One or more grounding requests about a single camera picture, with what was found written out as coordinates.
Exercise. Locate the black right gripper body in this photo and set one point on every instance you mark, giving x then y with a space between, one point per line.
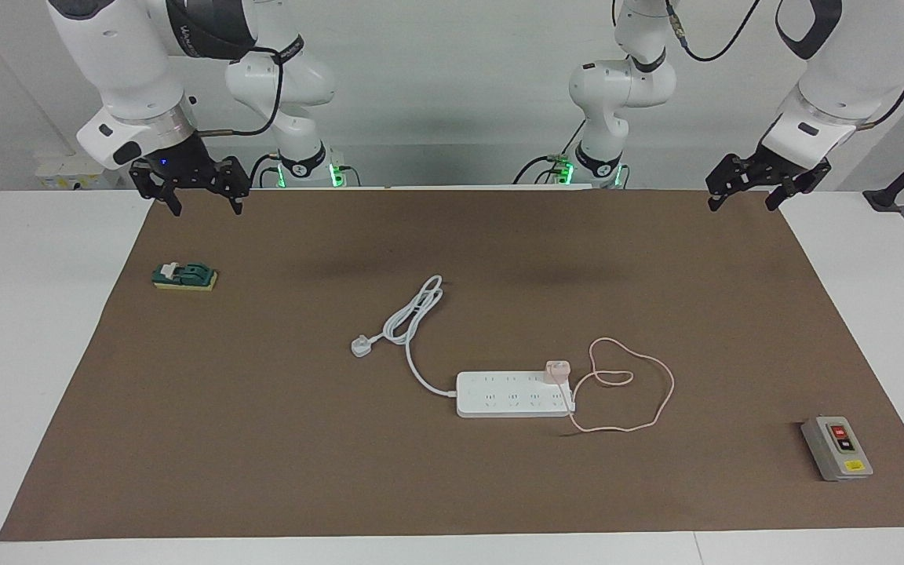
177 165

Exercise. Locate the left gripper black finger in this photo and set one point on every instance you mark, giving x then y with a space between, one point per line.
793 188
730 179

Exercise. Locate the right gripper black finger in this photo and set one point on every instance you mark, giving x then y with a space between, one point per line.
234 180
152 184

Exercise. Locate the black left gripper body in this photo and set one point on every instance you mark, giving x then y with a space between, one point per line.
778 166

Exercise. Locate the pink charger block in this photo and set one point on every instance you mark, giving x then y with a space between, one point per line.
558 370

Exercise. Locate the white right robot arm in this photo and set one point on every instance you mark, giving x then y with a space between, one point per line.
114 63

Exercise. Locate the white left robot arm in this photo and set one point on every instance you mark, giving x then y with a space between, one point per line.
852 71

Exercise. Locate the white power strip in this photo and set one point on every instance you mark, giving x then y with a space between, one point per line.
499 396

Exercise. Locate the brown table mat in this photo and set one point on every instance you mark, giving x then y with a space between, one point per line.
264 471

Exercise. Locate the white wall socket box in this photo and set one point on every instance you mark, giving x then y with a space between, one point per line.
75 171

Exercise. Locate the green knife switch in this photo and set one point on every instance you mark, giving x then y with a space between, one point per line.
193 275

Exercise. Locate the grey on-off switch box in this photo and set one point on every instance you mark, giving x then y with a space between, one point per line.
840 447

